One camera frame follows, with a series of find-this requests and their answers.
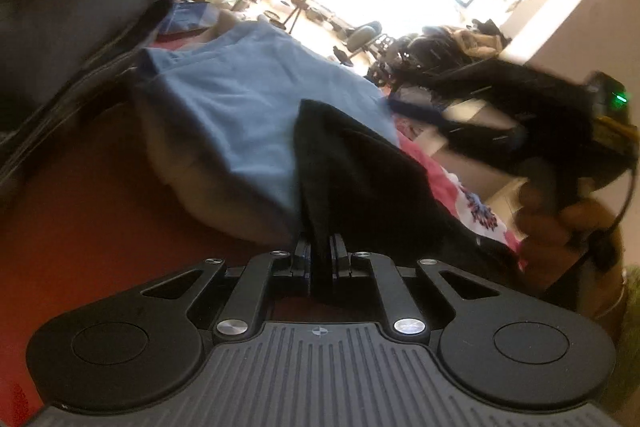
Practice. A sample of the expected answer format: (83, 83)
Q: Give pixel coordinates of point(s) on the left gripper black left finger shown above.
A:
(263, 280)

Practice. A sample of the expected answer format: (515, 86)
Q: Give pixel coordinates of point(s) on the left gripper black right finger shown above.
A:
(374, 280)

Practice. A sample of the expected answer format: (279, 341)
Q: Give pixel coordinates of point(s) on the black smile t-shirt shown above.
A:
(378, 198)

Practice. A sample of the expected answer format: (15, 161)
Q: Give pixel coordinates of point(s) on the person's right hand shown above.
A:
(545, 252)

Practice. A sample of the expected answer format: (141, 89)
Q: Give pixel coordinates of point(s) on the red floral blanket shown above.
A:
(93, 220)

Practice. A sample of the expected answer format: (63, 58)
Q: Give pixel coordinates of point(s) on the wheelchair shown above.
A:
(435, 50)

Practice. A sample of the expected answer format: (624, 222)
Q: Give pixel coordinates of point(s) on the light blue garment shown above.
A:
(218, 122)

